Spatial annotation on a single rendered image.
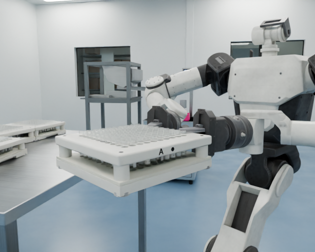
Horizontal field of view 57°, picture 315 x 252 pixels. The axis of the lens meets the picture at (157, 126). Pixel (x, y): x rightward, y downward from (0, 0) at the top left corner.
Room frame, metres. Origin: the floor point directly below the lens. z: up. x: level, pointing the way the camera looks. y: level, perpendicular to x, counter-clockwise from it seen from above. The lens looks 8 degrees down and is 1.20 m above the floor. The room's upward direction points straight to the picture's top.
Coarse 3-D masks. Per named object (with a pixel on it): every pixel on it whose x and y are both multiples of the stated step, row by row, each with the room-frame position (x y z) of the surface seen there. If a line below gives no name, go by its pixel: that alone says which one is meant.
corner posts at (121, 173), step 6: (60, 150) 0.62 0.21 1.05; (66, 150) 0.62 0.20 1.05; (198, 150) 0.61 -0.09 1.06; (204, 150) 0.61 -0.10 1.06; (60, 156) 0.62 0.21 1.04; (66, 156) 0.62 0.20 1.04; (198, 156) 0.61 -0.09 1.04; (204, 156) 0.61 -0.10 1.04; (114, 168) 0.47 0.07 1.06; (120, 168) 0.46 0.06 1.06; (126, 168) 0.47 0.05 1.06; (114, 174) 0.47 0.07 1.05; (120, 174) 0.46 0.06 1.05; (126, 174) 0.47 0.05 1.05; (120, 180) 0.46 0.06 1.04
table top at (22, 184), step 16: (32, 144) 1.40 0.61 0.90; (48, 144) 1.40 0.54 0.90; (16, 160) 1.11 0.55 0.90; (32, 160) 1.11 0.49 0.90; (48, 160) 1.11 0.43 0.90; (0, 176) 0.91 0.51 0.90; (16, 176) 0.91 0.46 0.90; (32, 176) 0.91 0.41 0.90; (48, 176) 0.91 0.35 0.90; (64, 176) 0.91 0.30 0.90; (0, 192) 0.77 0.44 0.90; (16, 192) 0.77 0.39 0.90; (32, 192) 0.77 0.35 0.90; (48, 192) 0.80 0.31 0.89; (0, 208) 0.67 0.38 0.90; (16, 208) 0.68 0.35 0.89; (32, 208) 0.74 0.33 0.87; (0, 224) 0.65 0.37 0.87
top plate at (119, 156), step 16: (64, 144) 0.60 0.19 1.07; (80, 144) 0.55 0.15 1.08; (96, 144) 0.54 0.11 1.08; (144, 144) 0.53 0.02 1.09; (160, 144) 0.53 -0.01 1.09; (176, 144) 0.54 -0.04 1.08; (192, 144) 0.57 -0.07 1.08; (208, 144) 0.61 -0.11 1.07; (112, 160) 0.47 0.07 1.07; (128, 160) 0.47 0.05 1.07
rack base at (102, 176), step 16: (64, 160) 0.60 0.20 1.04; (80, 160) 0.59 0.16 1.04; (176, 160) 0.58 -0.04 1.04; (192, 160) 0.58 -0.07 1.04; (208, 160) 0.61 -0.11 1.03; (80, 176) 0.55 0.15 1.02; (96, 176) 0.51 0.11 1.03; (112, 176) 0.49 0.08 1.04; (144, 176) 0.49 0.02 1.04; (160, 176) 0.51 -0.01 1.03; (176, 176) 0.54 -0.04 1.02; (112, 192) 0.47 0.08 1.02; (128, 192) 0.46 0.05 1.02
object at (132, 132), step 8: (112, 128) 0.67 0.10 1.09; (120, 128) 0.67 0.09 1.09; (128, 128) 0.67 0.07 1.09; (136, 128) 0.66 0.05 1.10; (144, 128) 0.67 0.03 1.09; (152, 128) 0.67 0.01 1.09; (112, 136) 0.56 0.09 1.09; (120, 136) 0.57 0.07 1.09; (128, 136) 0.57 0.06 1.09; (136, 136) 0.57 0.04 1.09; (144, 136) 0.57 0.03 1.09
